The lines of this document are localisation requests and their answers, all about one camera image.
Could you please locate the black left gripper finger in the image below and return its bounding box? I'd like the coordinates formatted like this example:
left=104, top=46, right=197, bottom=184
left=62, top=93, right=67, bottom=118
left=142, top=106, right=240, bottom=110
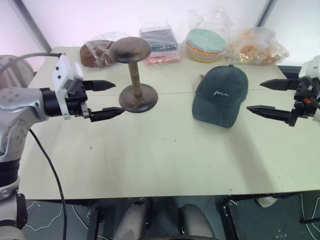
left=89, top=106, right=126, bottom=123
left=83, top=79, right=117, bottom=92

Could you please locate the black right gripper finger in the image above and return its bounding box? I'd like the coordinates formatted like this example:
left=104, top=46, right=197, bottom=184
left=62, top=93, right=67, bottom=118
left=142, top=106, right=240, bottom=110
left=259, top=78, right=300, bottom=92
left=246, top=105, right=298, bottom=128

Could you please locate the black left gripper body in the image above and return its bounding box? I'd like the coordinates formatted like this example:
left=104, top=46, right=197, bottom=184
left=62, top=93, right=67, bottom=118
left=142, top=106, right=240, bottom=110
left=64, top=80, right=92, bottom=119

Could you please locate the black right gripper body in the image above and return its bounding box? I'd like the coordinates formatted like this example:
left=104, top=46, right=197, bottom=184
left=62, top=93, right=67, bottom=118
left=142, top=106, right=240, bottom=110
left=292, top=80, right=320, bottom=119

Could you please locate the dark wooden hat stand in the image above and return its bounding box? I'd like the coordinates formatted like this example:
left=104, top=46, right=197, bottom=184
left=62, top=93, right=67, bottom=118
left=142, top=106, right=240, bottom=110
left=109, top=36, right=159, bottom=114

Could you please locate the bag of brown items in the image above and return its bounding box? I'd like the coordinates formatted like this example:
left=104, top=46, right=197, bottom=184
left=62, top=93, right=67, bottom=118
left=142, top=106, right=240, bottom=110
left=79, top=31, right=126, bottom=69

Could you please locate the bag of orange items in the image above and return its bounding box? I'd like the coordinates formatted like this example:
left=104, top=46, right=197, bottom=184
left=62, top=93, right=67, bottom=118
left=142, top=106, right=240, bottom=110
left=224, top=26, right=290, bottom=67

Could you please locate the dark green baseball cap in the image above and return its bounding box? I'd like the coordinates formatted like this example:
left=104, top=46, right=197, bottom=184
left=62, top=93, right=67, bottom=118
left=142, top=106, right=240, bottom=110
left=191, top=64, right=249, bottom=129

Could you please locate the bag of folded cloths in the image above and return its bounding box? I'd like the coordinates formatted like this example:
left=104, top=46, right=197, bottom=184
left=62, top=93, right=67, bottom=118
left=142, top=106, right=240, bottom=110
left=138, top=20, right=182, bottom=67

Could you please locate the stack of colourful round mats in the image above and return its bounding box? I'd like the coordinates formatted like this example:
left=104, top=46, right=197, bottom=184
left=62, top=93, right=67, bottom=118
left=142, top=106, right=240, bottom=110
left=185, top=28, right=227, bottom=63

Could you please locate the white object under table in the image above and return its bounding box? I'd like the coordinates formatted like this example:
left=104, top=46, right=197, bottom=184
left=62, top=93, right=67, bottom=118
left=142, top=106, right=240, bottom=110
left=254, top=196, right=278, bottom=208

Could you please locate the clear plastic bag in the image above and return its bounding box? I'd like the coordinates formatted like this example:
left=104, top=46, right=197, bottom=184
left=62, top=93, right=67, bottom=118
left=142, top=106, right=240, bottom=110
left=186, top=6, right=237, bottom=46

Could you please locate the grey left robot leg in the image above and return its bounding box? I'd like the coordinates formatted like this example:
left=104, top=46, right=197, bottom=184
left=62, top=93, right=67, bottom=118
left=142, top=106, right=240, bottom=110
left=112, top=197, right=153, bottom=240

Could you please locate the grey robot leg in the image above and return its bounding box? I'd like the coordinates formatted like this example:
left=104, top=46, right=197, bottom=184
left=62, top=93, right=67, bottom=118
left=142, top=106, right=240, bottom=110
left=112, top=197, right=153, bottom=240
left=177, top=203, right=221, bottom=240

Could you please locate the grey right robot leg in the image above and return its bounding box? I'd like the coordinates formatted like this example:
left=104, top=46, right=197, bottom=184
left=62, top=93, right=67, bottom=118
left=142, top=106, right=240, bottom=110
left=177, top=203, right=221, bottom=240

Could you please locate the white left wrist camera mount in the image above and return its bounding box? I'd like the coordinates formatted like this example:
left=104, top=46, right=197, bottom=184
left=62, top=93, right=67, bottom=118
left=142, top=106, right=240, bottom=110
left=51, top=53, right=84, bottom=120

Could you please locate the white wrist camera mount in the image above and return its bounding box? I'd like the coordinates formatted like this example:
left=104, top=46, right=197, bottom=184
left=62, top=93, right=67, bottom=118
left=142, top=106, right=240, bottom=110
left=298, top=55, right=320, bottom=83
left=51, top=53, right=84, bottom=120

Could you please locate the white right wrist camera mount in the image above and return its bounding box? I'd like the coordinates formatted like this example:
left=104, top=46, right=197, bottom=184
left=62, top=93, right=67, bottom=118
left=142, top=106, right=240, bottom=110
left=298, top=55, right=320, bottom=83

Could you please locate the grey cable behind arm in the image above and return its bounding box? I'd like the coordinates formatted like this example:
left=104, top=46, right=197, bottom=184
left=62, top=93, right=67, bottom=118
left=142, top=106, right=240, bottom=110
left=0, top=51, right=63, bottom=76

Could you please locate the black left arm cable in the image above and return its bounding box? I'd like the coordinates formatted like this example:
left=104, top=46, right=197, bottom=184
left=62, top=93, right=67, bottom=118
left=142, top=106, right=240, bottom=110
left=28, top=128, right=69, bottom=240

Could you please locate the black table frame leg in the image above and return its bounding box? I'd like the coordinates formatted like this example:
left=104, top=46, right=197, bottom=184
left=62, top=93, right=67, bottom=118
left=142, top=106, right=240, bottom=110
left=86, top=198, right=105, bottom=240
left=221, top=194, right=242, bottom=240

